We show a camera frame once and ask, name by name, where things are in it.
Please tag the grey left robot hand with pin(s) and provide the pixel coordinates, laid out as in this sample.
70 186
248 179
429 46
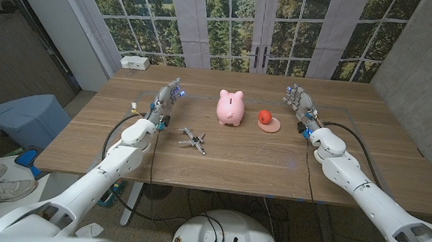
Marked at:
162 102

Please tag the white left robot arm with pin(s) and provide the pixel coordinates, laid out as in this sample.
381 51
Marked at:
115 163

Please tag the white table leg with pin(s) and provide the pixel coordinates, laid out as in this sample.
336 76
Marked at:
132 206

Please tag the white floor board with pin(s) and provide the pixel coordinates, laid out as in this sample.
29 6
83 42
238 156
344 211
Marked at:
15 214

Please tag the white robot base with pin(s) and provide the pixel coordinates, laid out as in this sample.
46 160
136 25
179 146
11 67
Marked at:
228 230

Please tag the blue-grey bin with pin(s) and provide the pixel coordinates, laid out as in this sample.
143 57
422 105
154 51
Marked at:
32 121

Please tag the pink plastic piggy bank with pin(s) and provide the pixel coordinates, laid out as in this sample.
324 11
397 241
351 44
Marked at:
230 108

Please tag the grey toy airplane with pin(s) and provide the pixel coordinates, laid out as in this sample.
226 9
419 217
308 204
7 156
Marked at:
194 139

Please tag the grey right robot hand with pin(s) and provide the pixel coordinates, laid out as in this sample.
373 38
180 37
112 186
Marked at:
302 104

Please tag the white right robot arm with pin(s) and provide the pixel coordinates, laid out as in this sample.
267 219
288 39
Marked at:
351 178

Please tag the printed window backdrop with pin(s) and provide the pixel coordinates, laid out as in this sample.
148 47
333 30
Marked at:
221 35

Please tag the crumpled white paper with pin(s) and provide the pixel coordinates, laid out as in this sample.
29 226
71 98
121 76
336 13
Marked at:
89 230

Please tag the white power box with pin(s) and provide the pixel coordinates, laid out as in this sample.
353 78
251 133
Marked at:
135 62

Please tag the grey table leg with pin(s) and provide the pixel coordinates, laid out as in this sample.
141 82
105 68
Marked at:
326 229

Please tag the pink round coaster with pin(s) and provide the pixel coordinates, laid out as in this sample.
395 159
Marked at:
272 127

